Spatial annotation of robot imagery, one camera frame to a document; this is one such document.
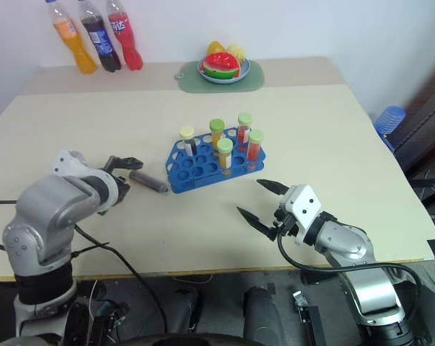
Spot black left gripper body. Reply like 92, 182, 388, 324
107, 172, 132, 210

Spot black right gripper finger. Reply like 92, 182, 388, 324
236, 206, 273, 238
256, 179, 289, 198

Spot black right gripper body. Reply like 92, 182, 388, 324
265, 204, 300, 242

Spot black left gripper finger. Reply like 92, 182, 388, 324
103, 155, 145, 174

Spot dark liquid tube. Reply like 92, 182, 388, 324
179, 125, 198, 156
129, 170, 169, 194

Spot orange-red liquid tube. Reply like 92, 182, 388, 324
246, 129, 265, 162

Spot dark liquid tube, white label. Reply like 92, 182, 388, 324
179, 125, 198, 156

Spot red liquid tube, white label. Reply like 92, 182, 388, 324
237, 112, 255, 145

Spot blue test tube rack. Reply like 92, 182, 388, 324
164, 126, 267, 195

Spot orange liquid tube, green cap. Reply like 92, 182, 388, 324
208, 118, 226, 149

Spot dark rounded shape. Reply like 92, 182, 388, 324
166, 288, 204, 336
242, 285, 286, 346

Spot green placemat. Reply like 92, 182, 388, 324
174, 59, 265, 94

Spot light blue plate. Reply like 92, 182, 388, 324
197, 57, 251, 85

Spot red soda bottle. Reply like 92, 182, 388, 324
105, 0, 144, 71

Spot orange soda bottle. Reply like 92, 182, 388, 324
43, 0, 98, 75

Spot dark cola bottle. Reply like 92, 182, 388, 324
76, 0, 123, 73

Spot toy watermelon slice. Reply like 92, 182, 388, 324
201, 52, 242, 80

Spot blue stacked plastic stools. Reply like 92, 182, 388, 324
374, 105, 408, 151

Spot yellow toy pineapple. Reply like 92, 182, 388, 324
224, 44, 247, 64

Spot yellow-orange toy fruit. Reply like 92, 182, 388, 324
206, 40, 226, 56

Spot dark brown cabinet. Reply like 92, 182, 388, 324
393, 82, 435, 185

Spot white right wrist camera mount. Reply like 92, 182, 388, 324
280, 185, 325, 247

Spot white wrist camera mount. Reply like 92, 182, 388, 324
280, 185, 325, 247
53, 149, 91, 178

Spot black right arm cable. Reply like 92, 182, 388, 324
277, 234, 421, 314

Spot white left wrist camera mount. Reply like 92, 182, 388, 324
53, 149, 91, 178

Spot black hanging cable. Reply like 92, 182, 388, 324
71, 223, 167, 336

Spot black metal clamp bracket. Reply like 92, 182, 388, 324
292, 290, 330, 346

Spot thin white cable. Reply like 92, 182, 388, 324
88, 279, 99, 318

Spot black frame mechanism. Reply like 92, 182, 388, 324
90, 301, 130, 346

